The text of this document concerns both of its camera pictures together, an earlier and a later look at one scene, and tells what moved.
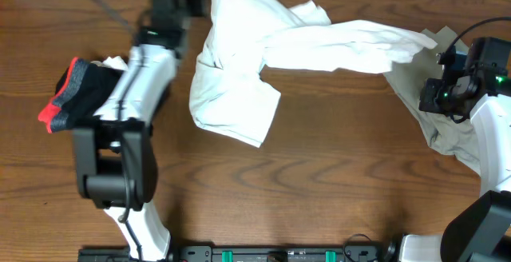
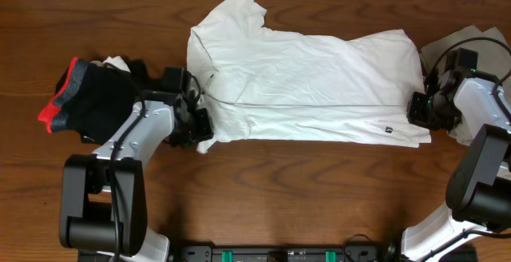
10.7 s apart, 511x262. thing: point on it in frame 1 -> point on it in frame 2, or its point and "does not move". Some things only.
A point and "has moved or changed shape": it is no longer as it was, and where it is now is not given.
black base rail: [250, 253] does not move
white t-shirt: [251, 31] has moved or changed shape
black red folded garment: [81, 92] does not move
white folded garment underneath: [115, 63] does not move
